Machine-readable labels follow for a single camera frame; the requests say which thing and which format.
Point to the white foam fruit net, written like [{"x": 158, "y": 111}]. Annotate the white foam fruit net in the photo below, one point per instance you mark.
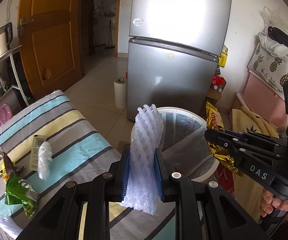
[{"x": 141, "y": 192}]

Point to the red snack bag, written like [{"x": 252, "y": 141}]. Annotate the red snack bag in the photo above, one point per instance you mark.
[{"x": 218, "y": 82}]

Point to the pale green barcode wrapper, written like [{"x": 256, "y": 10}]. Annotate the pale green barcode wrapper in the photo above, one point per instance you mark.
[{"x": 37, "y": 142}]

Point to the yellow small wrapper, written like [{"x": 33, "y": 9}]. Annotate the yellow small wrapper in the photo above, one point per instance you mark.
[{"x": 5, "y": 176}]

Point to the green foil snack wrapper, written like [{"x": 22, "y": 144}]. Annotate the green foil snack wrapper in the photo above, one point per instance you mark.
[{"x": 18, "y": 191}]

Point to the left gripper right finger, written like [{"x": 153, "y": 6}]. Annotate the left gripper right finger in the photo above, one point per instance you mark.
[{"x": 202, "y": 210}]

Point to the yellow pineapple towel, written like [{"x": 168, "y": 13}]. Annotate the yellow pineapple towel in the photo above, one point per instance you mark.
[{"x": 248, "y": 192}]

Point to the pineapple print cloth bag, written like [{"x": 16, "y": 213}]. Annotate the pineapple print cloth bag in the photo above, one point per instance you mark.
[{"x": 270, "y": 62}]

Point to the brown wooden door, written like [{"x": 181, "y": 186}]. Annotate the brown wooden door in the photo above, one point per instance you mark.
[{"x": 50, "y": 44}]

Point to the small white foam net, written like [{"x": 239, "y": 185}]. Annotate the small white foam net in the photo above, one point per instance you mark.
[{"x": 44, "y": 160}]

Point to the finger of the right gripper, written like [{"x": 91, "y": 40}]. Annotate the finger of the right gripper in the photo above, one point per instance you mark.
[
  {"x": 244, "y": 158},
  {"x": 254, "y": 142}
]

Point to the brown chocolate wrapper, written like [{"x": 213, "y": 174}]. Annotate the brown chocolate wrapper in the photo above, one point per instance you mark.
[{"x": 8, "y": 165}]

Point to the yellow packet on fridge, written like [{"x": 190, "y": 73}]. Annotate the yellow packet on fridge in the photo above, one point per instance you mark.
[{"x": 223, "y": 57}]

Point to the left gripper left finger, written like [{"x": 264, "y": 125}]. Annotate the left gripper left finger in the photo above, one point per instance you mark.
[{"x": 60, "y": 218}]

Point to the person's right hand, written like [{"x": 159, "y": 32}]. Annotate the person's right hand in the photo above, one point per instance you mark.
[{"x": 269, "y": 202}]

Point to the white round trash bin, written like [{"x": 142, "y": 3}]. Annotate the white round trash bin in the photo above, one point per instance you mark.
[{"x": 183, "y": 143}]

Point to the cardboard box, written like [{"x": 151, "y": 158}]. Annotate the cardboard box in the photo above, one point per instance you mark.
[{"x": 214, "y": 93}]

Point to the white electric kettle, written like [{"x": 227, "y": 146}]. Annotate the white electric kettle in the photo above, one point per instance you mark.
[{"x": 6, "y": 37}]

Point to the striped tablecloth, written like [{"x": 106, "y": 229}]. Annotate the striped tablecloth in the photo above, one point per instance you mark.
[{"x": 79, "y": 153}]

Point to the silver two-door refrigerator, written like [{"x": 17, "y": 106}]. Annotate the silver two-door refrigerator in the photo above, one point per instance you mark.
[{"x": 174, "y": 49}]

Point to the gold foil snack wrapper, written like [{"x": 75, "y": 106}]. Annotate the gold foil snack wrapper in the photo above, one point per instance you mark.
[{"x": 215, "y": 128}]

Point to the white metal shelf rack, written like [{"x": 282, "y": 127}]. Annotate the white metal shelf rack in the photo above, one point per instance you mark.
[{"x": 11, "y": 91}]

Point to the white paper roll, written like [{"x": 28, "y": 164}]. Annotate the white paper roll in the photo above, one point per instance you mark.
[{"x": 120, "y": 91}]

